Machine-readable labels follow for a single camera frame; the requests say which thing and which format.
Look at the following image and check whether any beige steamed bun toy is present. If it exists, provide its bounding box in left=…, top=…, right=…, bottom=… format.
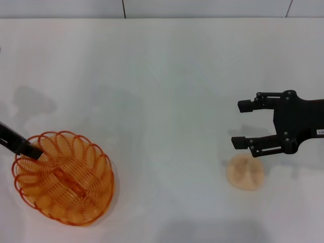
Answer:
left=226, top=154, right=266, bottom=191

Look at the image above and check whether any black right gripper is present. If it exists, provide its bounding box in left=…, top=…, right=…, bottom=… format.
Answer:
left=230, top=89, right=324, bottom=158

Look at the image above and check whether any orange plastic wire basket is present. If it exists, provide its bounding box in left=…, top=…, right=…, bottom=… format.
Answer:
left=11, top=130, right=115, bottom=227

